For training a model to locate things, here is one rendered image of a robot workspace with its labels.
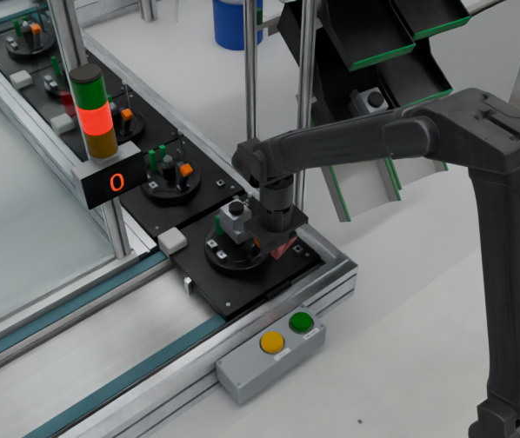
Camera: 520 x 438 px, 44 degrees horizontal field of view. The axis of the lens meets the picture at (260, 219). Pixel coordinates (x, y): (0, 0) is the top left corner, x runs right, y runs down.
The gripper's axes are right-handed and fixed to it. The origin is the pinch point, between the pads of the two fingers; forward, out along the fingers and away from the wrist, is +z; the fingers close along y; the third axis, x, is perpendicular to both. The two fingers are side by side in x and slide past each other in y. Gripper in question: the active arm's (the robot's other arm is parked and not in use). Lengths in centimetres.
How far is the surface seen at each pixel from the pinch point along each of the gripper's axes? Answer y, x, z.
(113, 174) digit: 19.5, -20.7, -16.8
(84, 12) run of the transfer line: -25, -128, 15
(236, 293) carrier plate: 7.5, -2.5, 8.5
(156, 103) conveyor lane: -14, -66, 11
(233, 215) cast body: 1.8, -10.5, -2.9
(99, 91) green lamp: 18.5, -21.0, -33.4
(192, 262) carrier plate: 9.9, -14.2, 8.6
